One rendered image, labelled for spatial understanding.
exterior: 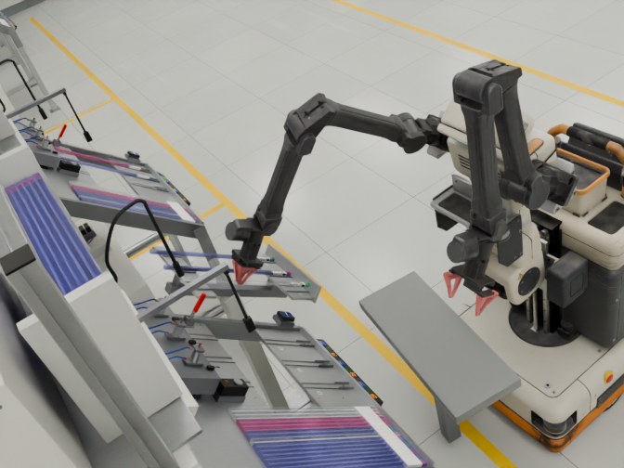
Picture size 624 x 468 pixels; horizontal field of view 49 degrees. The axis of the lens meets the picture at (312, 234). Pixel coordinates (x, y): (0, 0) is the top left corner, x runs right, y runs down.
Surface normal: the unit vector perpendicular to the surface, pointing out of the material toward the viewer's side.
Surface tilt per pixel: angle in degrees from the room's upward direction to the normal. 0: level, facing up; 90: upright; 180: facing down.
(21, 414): 90
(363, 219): 0
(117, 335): 90
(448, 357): 0
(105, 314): 90
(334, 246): 0
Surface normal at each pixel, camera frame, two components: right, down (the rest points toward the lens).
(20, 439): 0.53, 0.45
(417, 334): -0.23, -0.74
